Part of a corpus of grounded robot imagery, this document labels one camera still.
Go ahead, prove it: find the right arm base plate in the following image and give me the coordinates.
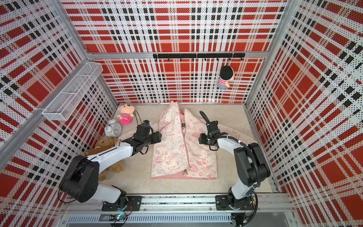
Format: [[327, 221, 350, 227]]
[[215, 195, 254, 211]]

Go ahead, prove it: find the black hook rail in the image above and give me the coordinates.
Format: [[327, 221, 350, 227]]
[[153, 53, 246, 61]]

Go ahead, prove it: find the cream pink printed jacket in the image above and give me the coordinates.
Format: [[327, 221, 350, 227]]
[[151, 102, 218, 180]]

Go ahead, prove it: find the black-haired hanging doll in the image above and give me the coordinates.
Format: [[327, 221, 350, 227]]
[[217, 65, 235, 90]]

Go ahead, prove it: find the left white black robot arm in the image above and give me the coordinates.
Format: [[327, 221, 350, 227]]
[[59, 121, 162, 211]]

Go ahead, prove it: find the white alarm clock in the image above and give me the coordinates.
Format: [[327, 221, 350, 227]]
[[105, 119, 122, 138]]

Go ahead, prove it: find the brown teddy bear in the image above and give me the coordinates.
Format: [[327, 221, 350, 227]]
[[84, 137, 125, 182]]

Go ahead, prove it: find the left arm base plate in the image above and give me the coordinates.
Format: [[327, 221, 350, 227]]
[[102, 195, 142, 211]]

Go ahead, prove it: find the pink pig plush doll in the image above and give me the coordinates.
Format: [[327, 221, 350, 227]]
[[117, 104, 135, 125]]

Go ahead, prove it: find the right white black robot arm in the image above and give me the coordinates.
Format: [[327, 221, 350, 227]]
[[199, 121, 271, 210]]

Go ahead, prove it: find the aluminium front rail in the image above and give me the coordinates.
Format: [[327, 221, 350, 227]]
[[56, 193, 300, 227]]

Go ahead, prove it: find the green circuit board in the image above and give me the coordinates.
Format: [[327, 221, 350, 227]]
[[109, 214, 127, 222]]

